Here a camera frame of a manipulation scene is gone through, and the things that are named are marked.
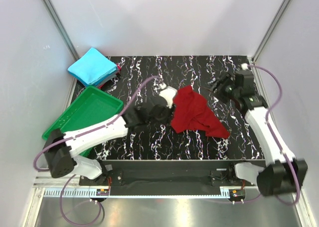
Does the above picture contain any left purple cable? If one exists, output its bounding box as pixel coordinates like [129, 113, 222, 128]
[33, 75, 164, 226]

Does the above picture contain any folded light blue shirt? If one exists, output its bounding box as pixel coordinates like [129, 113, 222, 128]
[68, 48, 117, 87]

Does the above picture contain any red t shirt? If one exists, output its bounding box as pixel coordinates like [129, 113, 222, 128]
[170, 86, 230, 139]

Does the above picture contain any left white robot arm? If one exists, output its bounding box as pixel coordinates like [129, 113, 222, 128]
[43, 83, 177, 185]

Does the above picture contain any right aluminium frame post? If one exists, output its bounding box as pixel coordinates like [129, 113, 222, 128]
[251, 0, 292, 63]

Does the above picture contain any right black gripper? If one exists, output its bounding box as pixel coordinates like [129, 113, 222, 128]
[205, 72, 240, 106]

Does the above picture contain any left aluminium frame post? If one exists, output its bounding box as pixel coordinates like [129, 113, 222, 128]
[42, 0, 80, 61]

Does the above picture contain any white slotted cable duct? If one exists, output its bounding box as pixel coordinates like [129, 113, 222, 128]
[44, 187, 246, 199]

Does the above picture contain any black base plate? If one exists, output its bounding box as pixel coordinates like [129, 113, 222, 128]
[79, 159, 250, 196]

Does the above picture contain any aluminium frame post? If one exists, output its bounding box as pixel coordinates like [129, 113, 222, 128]
[42, 0, 80, 61]
[251, 0, 292, 63]

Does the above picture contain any green plastic tray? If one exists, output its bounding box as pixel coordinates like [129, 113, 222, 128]
[41, 85, 124, 157]

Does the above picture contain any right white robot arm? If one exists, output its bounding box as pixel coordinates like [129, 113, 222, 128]
[209, 63, 308, 202]

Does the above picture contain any folded grey shirt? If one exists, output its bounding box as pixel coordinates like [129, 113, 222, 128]
[96, 72, 117, 89]

